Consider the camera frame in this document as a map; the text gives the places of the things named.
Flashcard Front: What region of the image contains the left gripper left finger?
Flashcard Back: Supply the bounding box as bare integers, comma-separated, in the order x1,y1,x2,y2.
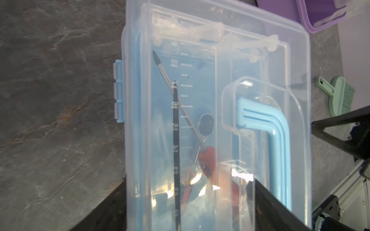
71,178,127,231

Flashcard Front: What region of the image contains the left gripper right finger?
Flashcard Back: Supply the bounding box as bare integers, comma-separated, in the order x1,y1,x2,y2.
254,180,310,231

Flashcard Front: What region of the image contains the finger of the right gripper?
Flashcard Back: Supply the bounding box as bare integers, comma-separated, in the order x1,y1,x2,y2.
311,106,370,159

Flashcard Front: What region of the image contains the blue toolbox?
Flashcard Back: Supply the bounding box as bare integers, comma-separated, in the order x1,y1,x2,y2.
114,1,312,231

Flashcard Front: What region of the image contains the purple toolbox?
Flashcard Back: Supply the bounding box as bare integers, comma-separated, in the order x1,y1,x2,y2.
256,0,354,34

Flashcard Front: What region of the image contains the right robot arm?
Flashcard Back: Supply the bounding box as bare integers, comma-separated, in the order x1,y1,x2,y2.
311,106,370,231

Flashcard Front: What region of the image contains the green dustpan brush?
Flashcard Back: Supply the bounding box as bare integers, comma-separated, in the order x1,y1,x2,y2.
315,77,355,117

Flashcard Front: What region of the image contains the black red screwdriver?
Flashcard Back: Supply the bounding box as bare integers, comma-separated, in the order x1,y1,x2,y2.
181,113,214,213

